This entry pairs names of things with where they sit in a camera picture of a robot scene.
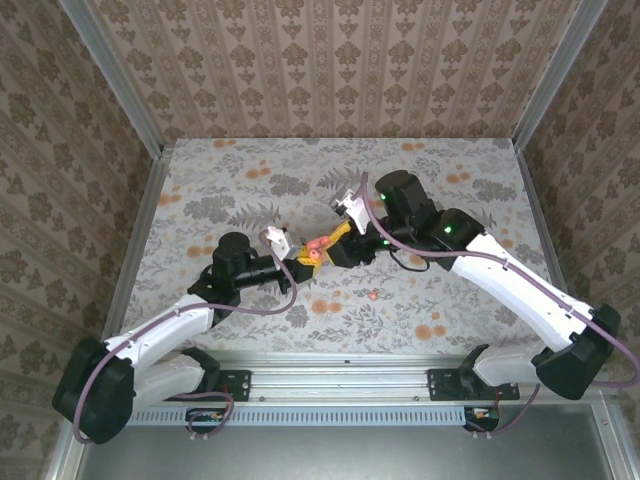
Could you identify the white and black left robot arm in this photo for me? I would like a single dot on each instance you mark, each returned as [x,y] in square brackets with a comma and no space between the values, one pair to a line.
[160,325]

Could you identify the aluminium frame side rail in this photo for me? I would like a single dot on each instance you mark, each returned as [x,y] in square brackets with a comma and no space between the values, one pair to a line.
[145,220]
[542,225]

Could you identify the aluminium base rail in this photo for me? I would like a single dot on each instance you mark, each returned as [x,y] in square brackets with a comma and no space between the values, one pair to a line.
[340,385]

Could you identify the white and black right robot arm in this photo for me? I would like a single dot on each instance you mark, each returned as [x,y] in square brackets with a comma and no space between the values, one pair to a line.
[510,285]

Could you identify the black base connector box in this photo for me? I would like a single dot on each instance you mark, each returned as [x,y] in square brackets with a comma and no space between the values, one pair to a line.
[482,419]
[205,419]

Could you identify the grey metal sheet panel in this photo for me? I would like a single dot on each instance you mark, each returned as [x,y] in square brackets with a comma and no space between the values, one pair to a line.
[340,455]

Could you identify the aluminium frame corner post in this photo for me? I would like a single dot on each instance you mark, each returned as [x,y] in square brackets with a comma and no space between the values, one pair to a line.
[560,75]
[115,80]

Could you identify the pink earbud charging case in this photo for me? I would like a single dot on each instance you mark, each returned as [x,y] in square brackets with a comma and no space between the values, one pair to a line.
[315,246]

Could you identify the floral patterned table cover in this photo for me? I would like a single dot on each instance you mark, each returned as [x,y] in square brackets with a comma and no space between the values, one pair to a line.
[300,175]

